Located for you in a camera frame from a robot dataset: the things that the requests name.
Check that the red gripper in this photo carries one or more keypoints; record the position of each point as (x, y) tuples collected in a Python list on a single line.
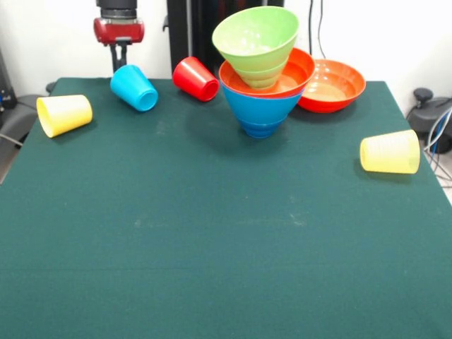
[(118, 32)]

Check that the opaque yellow cup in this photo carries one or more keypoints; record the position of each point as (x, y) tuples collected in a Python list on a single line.
[(65, 114)]

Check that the large green bowl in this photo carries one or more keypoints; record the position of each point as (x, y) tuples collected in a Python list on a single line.
[(257, 39)]

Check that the small green bowl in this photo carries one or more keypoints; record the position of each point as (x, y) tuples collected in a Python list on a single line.
[(263, 79)]

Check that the large light blue bowl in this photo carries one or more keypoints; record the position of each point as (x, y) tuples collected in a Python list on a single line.
[(261, 111)]

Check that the small dark blue bowl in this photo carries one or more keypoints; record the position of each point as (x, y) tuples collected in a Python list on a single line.
[(261, 130)]

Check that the orange bowl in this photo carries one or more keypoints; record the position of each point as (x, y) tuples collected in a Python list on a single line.
[(335, 92), (300, 74)]

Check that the light blue cup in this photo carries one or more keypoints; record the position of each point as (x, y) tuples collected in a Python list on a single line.
[(136, 88)]

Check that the red cup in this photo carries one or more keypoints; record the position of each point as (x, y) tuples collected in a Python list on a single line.
[(192, 77)]

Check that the black chair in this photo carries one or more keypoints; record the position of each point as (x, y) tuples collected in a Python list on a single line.
[(24, 113)]

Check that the dark green tablecloth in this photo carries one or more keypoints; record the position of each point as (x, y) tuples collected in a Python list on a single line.
[(247, 265)]

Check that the translucent yellow cup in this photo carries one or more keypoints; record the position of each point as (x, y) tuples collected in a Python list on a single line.
[(388, 152)]

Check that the black chair base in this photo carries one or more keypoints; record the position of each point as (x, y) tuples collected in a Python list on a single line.
[(423, 113)]

